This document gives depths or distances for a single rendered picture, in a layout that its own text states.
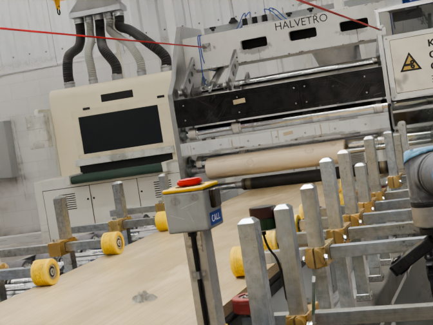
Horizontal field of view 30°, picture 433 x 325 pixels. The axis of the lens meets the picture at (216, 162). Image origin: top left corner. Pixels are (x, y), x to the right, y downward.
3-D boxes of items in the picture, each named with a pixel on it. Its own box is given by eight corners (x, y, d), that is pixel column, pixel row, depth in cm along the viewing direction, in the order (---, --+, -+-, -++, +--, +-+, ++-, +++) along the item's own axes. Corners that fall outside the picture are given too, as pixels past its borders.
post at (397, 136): (415, 236, 368) (400, 131, 365) (413, 237, 364) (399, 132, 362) (407, 236, 369) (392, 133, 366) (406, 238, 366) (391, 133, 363)
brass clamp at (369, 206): (380, 211, 279) (378, 196, 279) (374, 217, 266) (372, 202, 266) (363, 213, 281) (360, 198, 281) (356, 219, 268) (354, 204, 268)
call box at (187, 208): (225, 227, 131) (218, 179, 130) (210, 235, 124) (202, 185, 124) (185, 231, 133) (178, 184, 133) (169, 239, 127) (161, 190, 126)
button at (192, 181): (206, 186, 130) (205, 175, 130) (197, 189, 126) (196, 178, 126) (183, 189, 131) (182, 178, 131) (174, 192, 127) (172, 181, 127)
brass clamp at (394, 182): (405, 183, 349) (403, 172, 349) (401, 187, 337) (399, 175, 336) (390, 185, 351) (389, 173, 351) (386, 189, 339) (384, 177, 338)
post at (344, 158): (372, 302, 250) (349, 148, 248) (370, 304, 247) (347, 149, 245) (360, 302, 252) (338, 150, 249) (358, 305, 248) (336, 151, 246)
